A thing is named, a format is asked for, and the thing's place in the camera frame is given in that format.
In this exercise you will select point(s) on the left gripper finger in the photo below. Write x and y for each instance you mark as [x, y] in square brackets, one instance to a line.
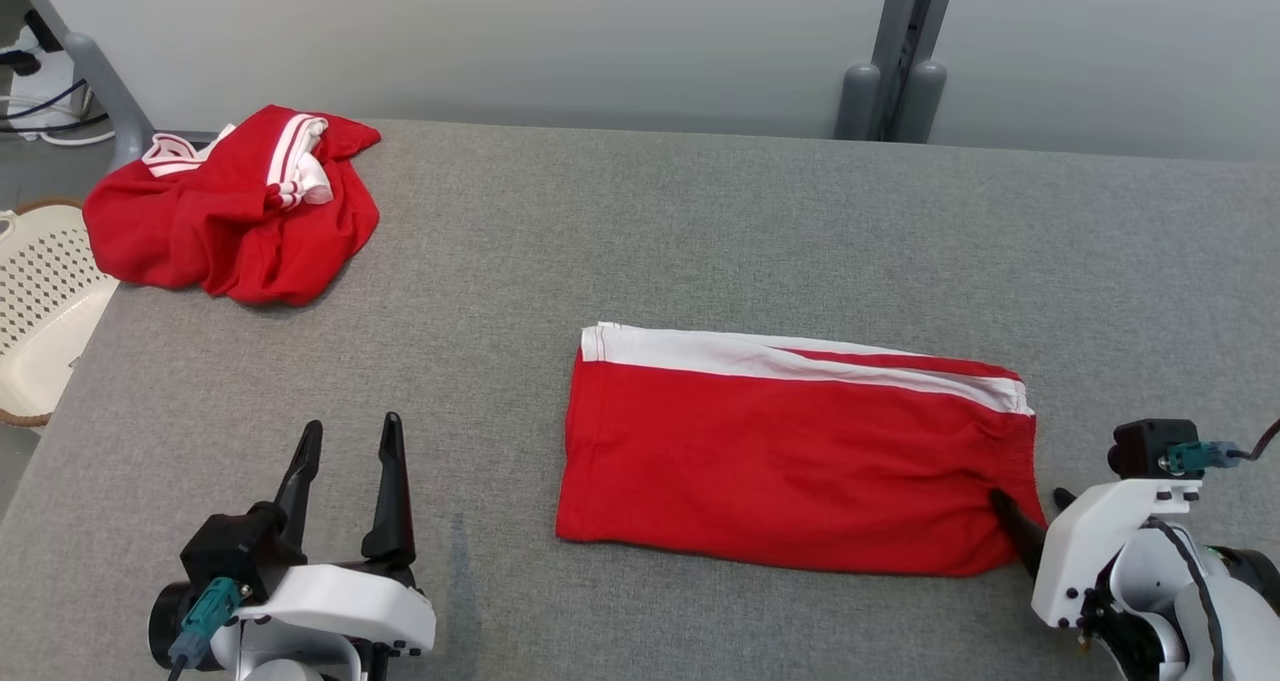
[298, 491]
[392, 521]

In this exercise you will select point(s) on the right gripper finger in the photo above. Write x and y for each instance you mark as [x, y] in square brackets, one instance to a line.
[1064, 501]
[1022, 541]

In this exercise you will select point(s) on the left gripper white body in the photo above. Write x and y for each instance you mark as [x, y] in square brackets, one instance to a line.
[340, 611]

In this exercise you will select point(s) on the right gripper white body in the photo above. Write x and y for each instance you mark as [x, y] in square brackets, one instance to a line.
[1080, 551]

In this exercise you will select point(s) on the red shorts white stripe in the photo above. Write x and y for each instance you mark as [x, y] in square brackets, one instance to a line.
[780, 461]

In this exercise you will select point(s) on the red basketball jersey white sleeves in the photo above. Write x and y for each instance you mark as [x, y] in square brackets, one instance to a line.
[230, 231]

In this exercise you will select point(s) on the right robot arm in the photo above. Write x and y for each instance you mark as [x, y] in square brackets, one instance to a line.
[1245, 611]

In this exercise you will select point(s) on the cream perforated laundry basket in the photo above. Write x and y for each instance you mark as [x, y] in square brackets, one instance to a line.
[45, 301]

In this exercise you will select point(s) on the white power strip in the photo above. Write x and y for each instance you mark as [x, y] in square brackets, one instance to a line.
[45, 91]

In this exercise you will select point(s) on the black power plug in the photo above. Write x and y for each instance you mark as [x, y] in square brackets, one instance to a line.
[18, 61]

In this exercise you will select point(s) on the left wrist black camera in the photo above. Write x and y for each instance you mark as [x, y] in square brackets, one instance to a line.
[225, 551]

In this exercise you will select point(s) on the grey tubular frame leg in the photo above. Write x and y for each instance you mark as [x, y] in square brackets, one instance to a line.
[100, 81]

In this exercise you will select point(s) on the grey partition post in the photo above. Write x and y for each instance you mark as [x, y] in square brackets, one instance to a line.
[905, 21]

